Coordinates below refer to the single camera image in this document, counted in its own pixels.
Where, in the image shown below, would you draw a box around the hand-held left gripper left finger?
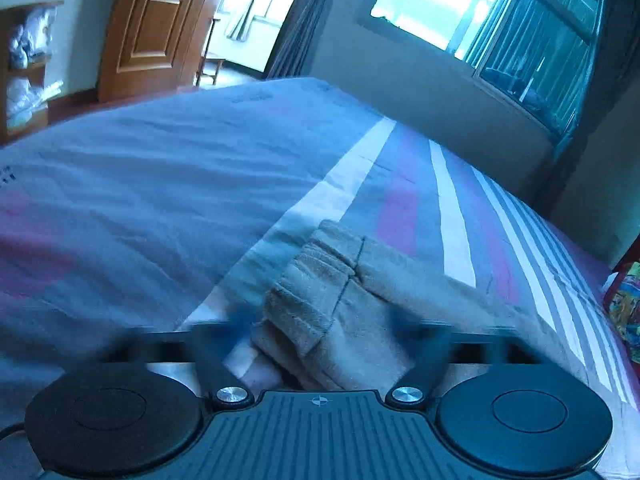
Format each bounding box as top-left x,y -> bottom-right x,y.
106,307 -> 262,409

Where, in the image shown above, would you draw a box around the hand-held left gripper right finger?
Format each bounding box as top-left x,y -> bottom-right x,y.
385,310 -> 547,408

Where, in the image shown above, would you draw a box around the beige pants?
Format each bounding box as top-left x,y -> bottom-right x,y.
250,220 -> 593,395

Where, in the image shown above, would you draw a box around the striped bed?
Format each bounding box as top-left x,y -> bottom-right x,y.
0,77 -> 640,480

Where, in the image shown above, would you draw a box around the colourful printed blanket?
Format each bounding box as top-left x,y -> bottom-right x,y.
601,260 -> 640,358

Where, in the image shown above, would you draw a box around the wooden chair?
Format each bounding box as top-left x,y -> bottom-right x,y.
194,14 -> 227,87

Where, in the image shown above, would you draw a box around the dark curtain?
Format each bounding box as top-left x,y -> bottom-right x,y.
264,0 -> 346,81
545,0 -> 640,166

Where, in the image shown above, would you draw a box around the wooden door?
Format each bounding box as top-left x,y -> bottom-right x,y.
96,0 -> 223,104

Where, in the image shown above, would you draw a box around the white plastic bag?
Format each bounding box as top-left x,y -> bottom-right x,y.
7,7 -> 55,69
5,78 -> 64,130

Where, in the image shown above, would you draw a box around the glass window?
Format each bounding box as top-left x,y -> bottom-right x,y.
356,0 -> 607,133

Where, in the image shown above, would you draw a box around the wooden shelf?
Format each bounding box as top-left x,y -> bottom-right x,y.
0,0 -> 66,144

